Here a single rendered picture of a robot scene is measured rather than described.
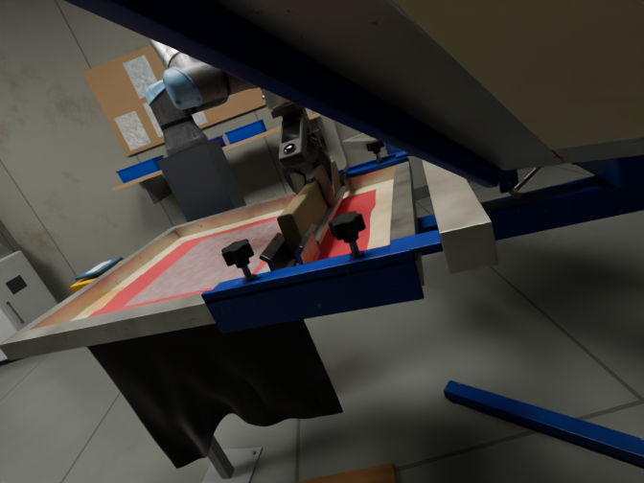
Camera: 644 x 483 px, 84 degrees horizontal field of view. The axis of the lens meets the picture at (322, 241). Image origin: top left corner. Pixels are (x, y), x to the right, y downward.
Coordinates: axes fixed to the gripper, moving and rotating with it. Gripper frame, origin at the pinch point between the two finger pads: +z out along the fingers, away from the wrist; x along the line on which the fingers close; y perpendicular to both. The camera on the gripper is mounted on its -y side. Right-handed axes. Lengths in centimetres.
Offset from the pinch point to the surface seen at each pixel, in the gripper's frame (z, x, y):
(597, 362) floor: 101, -66, 51
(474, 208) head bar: -3.0, -25.7, -29.9
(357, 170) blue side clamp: 0.9, -5.0, 27.2
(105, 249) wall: 43, 300, 213
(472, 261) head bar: 0.9, -24.2, -34.1
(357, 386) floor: 101, 28, 52
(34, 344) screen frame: 3, 51, -29
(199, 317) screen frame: 4.3, 14.9, -29.1
